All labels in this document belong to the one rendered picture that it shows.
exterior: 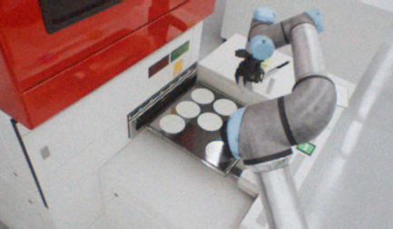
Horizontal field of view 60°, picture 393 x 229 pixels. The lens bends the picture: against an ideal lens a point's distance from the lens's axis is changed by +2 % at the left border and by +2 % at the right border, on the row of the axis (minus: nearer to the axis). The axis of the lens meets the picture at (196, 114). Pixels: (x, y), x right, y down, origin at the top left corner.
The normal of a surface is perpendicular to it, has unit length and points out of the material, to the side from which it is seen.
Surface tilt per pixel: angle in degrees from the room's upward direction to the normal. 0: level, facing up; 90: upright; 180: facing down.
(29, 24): 90
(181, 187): 0
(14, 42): 90
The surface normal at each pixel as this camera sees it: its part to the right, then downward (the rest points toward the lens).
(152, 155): 0.11, -0.71
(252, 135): -0.43, 0.05
